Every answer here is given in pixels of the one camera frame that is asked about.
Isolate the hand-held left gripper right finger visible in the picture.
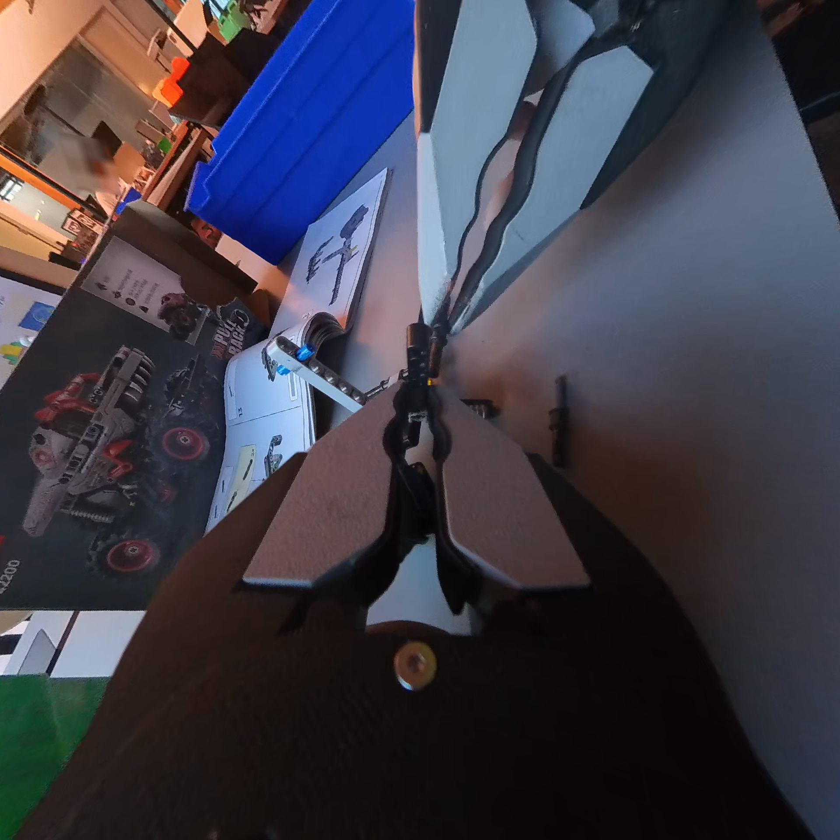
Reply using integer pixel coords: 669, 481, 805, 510
432, 386, 593, 589

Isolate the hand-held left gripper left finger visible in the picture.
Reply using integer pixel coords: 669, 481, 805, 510
241, 386, 403, 586

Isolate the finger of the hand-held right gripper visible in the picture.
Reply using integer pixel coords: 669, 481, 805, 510
449, 26, 657, 337
416, 0, 540, 326

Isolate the black lego beam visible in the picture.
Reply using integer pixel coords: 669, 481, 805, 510
384, 377, 447, 546

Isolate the black lego pin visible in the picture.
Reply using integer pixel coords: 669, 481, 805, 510
403, 322, 442, 388
549, 375, 572, 469

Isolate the grey lego beam assembly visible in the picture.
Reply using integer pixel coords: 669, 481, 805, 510
262, 335, 403, 416

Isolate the lego instruction booklet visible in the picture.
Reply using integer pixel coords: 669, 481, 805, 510
203, 167, 395, 534

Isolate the dark lego set box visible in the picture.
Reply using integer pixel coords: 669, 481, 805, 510
0, 235, 271, 613

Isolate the blue plastic bin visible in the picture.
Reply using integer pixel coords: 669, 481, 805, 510
184, 0, 419, 265

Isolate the orange plastic item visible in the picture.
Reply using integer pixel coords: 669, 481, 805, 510
153, 56, 193, 107

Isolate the printed paper sheet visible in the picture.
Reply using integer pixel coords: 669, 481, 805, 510
0, 274, 64, 389

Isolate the green plastic bin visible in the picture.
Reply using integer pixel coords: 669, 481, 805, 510
0, 675, 111, 821

